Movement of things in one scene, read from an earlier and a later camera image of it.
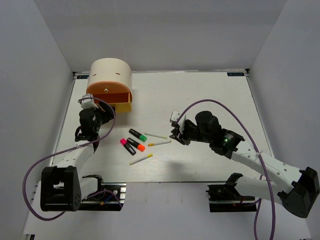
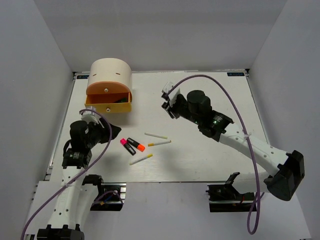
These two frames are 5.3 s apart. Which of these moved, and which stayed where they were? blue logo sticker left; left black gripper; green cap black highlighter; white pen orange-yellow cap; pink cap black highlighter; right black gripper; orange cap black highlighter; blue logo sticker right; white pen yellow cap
Moved: green cap black highlighter; left black gripper; right black gripper
Stayed: blue logo sticker right; orange cap black highlighter; blue logo sticker left; white pen yellow cap; white pen orange-yellow cap; pink cap black highlighter
